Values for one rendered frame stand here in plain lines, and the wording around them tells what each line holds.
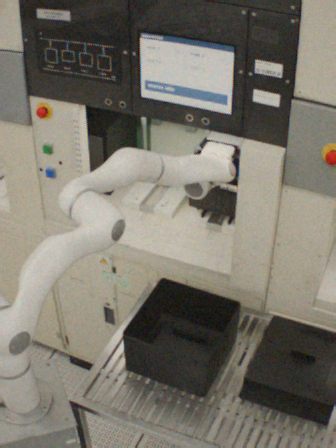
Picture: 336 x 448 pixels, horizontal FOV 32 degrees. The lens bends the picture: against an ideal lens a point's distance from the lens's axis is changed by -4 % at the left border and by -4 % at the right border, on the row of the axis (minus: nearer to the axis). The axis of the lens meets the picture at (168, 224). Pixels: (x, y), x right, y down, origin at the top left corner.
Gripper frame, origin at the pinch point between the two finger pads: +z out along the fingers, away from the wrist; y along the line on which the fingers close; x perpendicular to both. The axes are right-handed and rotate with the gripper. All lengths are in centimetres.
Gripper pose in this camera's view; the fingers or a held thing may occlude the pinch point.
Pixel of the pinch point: (226, 141)
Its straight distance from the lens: 213.4
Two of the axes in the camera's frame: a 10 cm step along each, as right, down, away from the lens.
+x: 0.0, -7.9, -6.2
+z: 4.0, -5.7, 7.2
